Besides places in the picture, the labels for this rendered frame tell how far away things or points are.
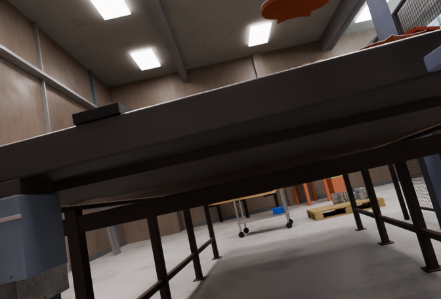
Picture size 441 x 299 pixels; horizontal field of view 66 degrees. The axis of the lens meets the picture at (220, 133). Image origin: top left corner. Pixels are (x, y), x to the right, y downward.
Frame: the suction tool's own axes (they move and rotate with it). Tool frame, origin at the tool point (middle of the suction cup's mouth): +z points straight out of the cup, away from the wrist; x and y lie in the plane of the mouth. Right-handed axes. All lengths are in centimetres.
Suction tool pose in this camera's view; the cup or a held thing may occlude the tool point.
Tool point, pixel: (296, 4)
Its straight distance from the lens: 78.8
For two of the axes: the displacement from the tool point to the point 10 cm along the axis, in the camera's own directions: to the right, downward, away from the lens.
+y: -9.6, 2.4, 1.6
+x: -2.0, -1.4, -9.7
